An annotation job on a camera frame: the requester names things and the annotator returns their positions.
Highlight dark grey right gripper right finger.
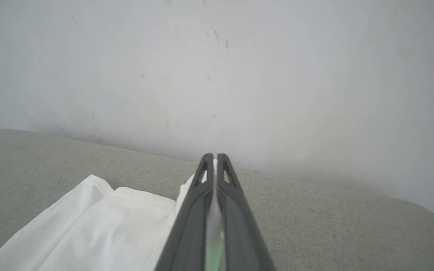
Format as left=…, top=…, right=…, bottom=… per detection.
left=216, top=153, right=276, bottom=271

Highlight white garment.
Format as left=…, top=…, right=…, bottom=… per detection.
left=0, top=158, right=226, bottom=271

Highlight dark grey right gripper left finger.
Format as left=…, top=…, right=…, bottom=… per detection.
left=154, top=153, right=215, bottom=271

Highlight grey fabric sofa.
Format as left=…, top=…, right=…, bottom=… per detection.
left=0, top=129, right=434, bottom=271

